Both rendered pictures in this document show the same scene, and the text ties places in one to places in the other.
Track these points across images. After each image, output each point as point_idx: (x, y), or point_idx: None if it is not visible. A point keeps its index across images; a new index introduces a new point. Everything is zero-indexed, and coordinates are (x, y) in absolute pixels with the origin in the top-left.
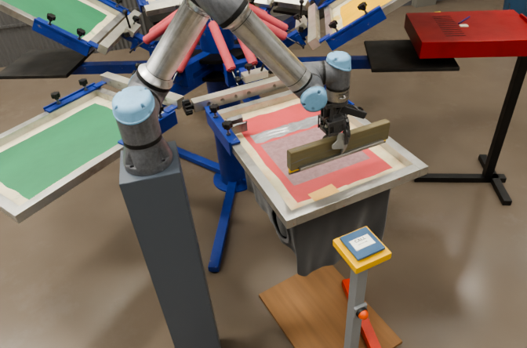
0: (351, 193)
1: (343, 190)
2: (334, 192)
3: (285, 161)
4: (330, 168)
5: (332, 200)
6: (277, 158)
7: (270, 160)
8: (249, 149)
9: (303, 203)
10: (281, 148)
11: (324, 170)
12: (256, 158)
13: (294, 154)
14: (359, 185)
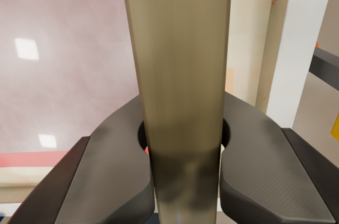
0: (298, 69)
1: (234, 56)
2: (229, 81)
3: (62, 129)
4: (127, 40)
5: (282, 126)
6: (48, 142)
7: (51, 155)
8: (0, 174)
9: (222, 150)
10: (2, 120)
11: (132, 62)
12: (40, 174)
13: None
14: (287, 25)
